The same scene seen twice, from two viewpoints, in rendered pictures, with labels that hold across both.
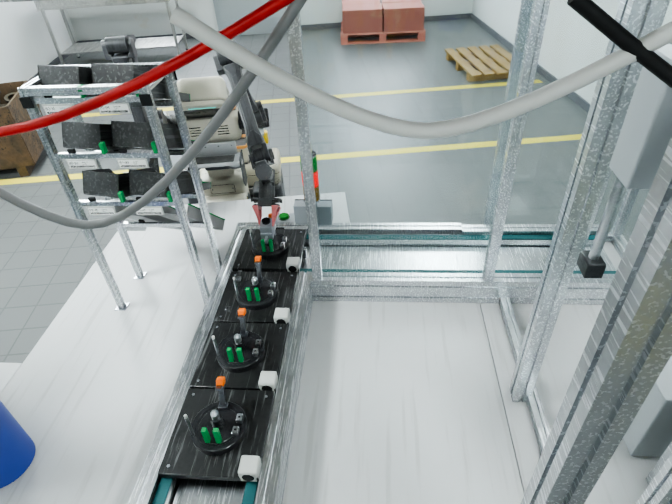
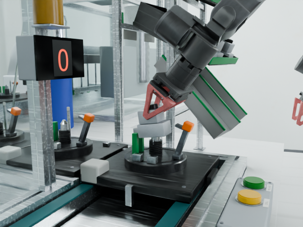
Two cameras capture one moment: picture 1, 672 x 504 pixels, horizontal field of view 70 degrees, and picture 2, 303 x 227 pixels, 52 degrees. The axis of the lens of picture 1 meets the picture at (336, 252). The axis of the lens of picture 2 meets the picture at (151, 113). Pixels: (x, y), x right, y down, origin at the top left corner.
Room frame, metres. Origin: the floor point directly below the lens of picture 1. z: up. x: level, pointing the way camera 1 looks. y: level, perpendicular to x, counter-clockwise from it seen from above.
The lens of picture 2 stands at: (1.63, -0.41, 1.20)
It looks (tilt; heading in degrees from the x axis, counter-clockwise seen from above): 10 degrees down; 108
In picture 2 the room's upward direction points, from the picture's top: straight up
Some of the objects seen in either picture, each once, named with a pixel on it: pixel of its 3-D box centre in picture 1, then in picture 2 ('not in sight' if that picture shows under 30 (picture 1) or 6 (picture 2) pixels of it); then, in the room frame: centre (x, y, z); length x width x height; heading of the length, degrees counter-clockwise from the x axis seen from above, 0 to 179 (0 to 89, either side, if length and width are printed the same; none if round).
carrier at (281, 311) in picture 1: (255, 285); (64, 134); (1.18, 0.27, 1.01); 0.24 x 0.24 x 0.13; 84
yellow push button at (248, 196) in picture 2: not in sight; (249, 198); (1.64, 0.13, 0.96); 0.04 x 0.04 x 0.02
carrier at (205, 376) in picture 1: (238, 343); not in sight; (0.93, 0.29, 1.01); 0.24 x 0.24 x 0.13; 84
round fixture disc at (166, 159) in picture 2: (270, 245); (155, 159); (1.43, 0.24, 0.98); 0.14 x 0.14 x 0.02
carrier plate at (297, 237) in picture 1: (271, 249); (155, 167); (1.43, 0.24, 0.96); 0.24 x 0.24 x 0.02; 84
